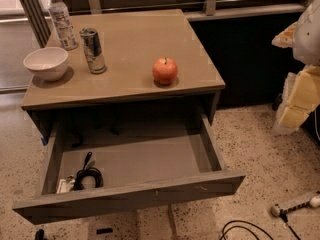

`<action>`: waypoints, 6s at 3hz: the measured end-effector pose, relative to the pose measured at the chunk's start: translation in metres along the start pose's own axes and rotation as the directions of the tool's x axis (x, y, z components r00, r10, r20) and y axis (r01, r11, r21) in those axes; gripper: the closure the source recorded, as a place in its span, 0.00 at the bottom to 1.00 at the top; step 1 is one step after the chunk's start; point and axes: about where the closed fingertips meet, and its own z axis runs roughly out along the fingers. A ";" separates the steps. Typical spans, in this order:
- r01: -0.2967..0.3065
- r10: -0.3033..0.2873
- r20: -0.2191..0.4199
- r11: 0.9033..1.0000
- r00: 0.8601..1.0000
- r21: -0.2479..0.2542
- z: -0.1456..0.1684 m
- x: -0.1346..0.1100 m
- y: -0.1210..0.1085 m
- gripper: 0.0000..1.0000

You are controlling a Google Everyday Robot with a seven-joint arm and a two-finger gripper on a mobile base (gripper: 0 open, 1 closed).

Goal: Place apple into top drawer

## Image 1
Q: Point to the red apple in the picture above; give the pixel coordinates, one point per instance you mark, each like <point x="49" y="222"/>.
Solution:
<point x="165" y="71"/>

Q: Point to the white adapter in drawer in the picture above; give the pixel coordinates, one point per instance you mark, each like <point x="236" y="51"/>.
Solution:
<point x="65" y="185"/>

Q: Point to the white power strip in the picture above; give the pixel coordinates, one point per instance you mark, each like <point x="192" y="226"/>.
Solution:
<point x="309" y="199"/>

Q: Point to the silver drink can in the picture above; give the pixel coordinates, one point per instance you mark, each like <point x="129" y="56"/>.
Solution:
<point x="92" y="50"/>

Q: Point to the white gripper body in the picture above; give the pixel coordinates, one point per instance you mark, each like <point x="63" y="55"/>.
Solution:
<point x="308" y="37"/>

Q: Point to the brown cabinet table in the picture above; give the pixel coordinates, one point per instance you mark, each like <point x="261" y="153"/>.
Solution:
<point x="131" y="43"/>

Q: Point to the white ceramic bowl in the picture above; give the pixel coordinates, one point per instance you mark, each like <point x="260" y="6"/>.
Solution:
<point x="48" y="63"/>

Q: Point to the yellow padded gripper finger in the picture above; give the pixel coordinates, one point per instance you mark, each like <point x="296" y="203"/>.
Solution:
<point x="300" y="97"/>
<point x="285" y="38"/>

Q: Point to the small black floor object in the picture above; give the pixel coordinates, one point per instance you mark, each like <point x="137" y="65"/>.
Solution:
<point x="277" y="102"/>

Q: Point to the grey open top drawer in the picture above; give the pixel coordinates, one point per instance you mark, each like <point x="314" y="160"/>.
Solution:
<point x="151" y="162"/>

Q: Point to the clear plastic water bottle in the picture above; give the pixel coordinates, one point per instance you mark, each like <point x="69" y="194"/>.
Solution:
<point x="61" y="20"/>

